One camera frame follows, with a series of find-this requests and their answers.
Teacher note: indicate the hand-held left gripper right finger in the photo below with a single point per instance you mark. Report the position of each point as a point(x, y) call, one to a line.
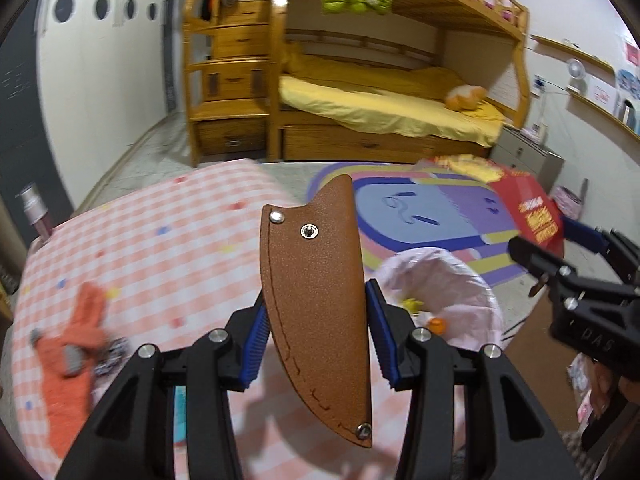
point(384, 335)

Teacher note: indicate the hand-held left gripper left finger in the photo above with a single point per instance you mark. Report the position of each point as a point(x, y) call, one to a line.
point(254, 345)

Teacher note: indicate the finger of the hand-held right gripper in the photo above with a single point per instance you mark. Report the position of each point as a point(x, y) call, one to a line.
point(530, 255)
point(587, 235)

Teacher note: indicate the red and yellow packet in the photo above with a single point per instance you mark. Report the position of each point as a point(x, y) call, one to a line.
point(530, 205)

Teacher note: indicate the brown leather knife sheath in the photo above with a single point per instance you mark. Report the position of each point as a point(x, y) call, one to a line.
point(320, 310)

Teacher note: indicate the trash bin with pink bag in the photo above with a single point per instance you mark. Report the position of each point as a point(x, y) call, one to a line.
point(450, 285)

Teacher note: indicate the person's right hand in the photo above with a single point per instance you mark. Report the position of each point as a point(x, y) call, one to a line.
point(605, 390)

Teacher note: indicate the pink packaging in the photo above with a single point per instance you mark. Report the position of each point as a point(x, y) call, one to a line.
point(567, 200)

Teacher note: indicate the yellow foam fruit net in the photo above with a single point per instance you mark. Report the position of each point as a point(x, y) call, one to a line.
point(411, 305)

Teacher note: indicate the small orange fruit piece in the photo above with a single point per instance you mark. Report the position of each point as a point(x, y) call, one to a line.
point(439, 325)

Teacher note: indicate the brown cardboard sheet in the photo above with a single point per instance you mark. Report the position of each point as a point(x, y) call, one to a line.
point(530, 360)

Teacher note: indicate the grey nightstand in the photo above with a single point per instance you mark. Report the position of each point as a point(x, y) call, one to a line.
point(525, 157)

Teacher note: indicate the rainbow rug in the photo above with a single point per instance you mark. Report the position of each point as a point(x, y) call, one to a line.
point(430, 210)

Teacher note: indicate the pink checked tablecloth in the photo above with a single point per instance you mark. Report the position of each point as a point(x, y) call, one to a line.
point(175, 260)

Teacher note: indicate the dark patterned wrapper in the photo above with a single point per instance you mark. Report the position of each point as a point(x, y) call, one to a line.
point(112, 357)

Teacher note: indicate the small white fan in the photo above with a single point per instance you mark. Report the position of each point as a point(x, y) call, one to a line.
point(576, 72)

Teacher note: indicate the orange and white plush toy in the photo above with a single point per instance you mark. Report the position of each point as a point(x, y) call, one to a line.
point(465, 97)

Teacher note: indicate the orange knitted glove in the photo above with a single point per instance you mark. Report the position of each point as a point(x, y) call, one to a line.
point(70, 340)

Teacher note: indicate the yellow bed sheet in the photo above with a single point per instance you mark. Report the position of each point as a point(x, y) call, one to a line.
point(370, 100)

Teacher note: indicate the pink metal bottle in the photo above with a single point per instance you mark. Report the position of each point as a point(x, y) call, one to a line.
point(36, 207)

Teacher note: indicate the wooden stair drawers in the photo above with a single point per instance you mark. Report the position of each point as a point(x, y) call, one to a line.
point(230, 85)

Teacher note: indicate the wooden bunk bed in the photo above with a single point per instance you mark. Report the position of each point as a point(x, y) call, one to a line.
point(415, 0)

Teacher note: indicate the white wardrobe with round holes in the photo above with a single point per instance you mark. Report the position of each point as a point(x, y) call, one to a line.
point(90, 85)

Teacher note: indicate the wooden wall shelf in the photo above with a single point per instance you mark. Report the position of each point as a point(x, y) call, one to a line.
point(590, 100)

